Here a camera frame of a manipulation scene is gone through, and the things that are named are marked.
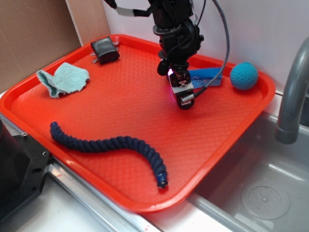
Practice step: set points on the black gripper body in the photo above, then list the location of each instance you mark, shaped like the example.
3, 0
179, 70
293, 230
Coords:
178, 43

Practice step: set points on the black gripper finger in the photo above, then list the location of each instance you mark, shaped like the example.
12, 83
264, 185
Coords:
163, 67
180, 73

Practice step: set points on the blue sponge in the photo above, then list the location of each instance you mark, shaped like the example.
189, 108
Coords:
202, 77

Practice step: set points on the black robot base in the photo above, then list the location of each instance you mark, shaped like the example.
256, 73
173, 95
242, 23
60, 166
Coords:
24, 163

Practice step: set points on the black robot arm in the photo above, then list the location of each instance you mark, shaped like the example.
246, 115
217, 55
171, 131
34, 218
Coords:
166, 13

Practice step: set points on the red plastic tray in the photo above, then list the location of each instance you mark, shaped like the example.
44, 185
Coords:
128, 97

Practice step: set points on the small black box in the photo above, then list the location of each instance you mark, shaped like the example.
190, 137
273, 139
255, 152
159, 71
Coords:
105, 50

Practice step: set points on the teal knitted ball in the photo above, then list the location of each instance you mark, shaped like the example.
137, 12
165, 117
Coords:
244, 76

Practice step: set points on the light teal cloth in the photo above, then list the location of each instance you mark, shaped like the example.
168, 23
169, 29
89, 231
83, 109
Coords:
67, 79

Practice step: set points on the grey faucet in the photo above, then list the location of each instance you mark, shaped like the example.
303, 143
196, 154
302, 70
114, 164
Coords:
294, 109

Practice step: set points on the brown cardboard panel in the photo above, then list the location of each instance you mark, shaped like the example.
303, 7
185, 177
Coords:
35, 33

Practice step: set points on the grey toy sink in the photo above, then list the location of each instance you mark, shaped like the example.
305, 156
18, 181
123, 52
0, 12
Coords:
260, 185

